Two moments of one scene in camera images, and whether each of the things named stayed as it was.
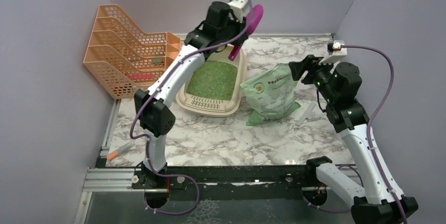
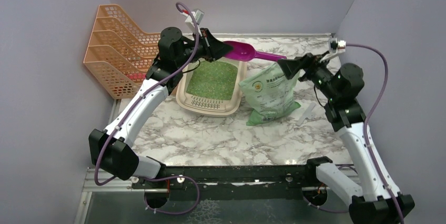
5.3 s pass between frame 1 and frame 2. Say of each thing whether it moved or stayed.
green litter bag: stayed
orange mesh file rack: stayed
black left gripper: moved
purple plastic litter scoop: moved
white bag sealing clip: stayed
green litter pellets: stayed
